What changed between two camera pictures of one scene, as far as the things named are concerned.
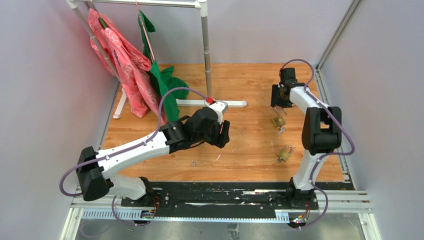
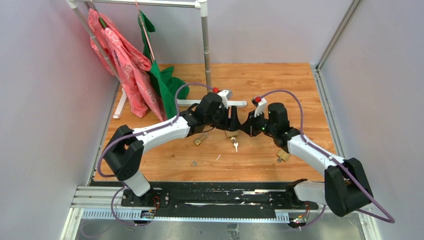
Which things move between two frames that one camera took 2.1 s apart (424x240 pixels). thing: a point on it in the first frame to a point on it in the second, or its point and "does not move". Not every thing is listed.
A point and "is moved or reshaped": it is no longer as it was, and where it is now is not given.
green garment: [171, 90] does not move
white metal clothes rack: [202, 6] does not move
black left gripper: [224, 136] to [232, 124]
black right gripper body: [277, 99] to [260, 124]
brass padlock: [278, 121] is moved or reshaped
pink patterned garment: [131, 66] does not move
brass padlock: [284, 154] does not move
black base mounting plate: [254, 196] does not move
